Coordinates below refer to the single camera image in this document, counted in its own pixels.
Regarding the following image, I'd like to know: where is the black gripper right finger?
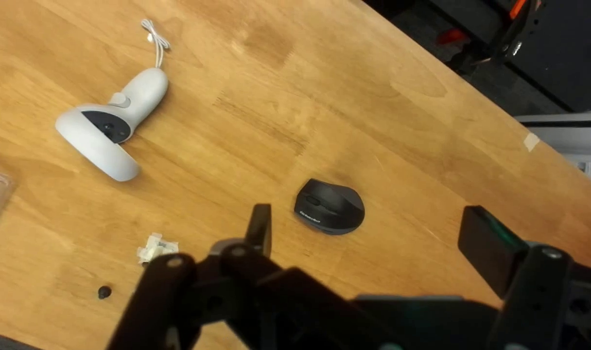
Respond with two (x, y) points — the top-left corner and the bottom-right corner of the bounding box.
(457, 203), (591, 350)

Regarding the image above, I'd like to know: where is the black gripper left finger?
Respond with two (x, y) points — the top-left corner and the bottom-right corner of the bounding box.
(105, 201), (350, 350)

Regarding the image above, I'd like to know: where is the black computer mouse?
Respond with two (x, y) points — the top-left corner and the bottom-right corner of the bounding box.
(291, 176), (367, 236)

